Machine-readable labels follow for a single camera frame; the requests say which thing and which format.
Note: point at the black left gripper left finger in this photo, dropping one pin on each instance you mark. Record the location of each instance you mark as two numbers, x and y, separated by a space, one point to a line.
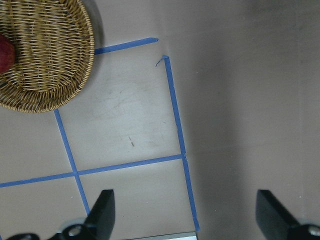
98 225

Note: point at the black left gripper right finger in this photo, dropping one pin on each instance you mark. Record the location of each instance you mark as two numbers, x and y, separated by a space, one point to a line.
277 223

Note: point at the woven wicker basket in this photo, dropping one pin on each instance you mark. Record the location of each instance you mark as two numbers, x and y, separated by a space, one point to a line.
54 53

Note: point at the dark red apple in basket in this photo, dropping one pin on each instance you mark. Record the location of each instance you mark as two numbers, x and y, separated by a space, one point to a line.
7 54

